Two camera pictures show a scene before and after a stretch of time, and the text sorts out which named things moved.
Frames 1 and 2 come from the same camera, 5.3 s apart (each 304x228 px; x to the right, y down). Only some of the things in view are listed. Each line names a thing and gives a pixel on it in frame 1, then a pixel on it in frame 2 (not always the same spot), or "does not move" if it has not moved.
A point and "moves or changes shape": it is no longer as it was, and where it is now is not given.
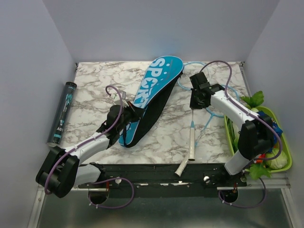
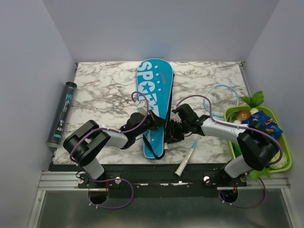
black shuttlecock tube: x=60 y=120 does not move
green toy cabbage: x=278 y=162 does not move
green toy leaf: x=256 y=100 does not move
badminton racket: x=226 y=90 does not move
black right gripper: x=194 y=105 -> x=171 y=135
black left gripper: x=136 y=112 -> x=156 y=122
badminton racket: x=188 y=70 -> x=166 y=146
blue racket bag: x=153 y=95 moves or changes shape
